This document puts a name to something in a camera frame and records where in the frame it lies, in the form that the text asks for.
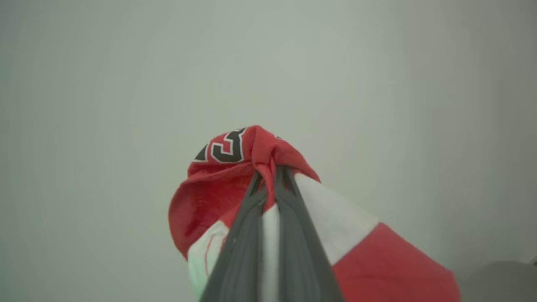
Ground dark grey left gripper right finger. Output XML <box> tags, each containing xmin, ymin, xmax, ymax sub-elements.
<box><xmin>275</xmin><ymin>166</ymin><xmax>344</xmax><ymax>302</ymax></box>

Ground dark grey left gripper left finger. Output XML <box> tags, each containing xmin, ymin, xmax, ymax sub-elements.
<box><xmin>201</xmin><ymin>170</ymin><xmax>269</xmax><ymax>302</ymax></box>

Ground red shorts with white stripe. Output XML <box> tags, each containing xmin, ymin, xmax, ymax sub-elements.
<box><xmin>168</xmin><ymin>125</ymin><xmax>461</xmax><ymax>302</ymax></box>

